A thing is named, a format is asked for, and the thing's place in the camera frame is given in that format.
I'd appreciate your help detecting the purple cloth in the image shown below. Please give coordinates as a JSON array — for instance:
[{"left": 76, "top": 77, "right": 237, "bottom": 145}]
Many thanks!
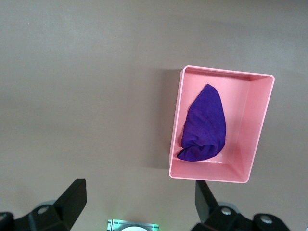
[{"left": 176, "top": 83, "right": 228, "bottom": 162}]

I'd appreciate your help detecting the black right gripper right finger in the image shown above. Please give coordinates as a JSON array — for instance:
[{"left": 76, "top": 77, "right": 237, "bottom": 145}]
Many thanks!
[{"left": 190, "top": 180, "right": 290, "bottom": 231}]

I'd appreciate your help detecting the pink plastic bin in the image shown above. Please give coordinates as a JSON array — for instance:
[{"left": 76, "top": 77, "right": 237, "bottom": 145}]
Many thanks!
[{"left": 168, "top": 64, "right": 276, "bottom": 184}]

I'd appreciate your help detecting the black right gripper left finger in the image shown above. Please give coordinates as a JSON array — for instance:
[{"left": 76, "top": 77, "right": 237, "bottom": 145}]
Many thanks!
[{"left": 0, "top": 178, "right": 88, "bottom": 231}]

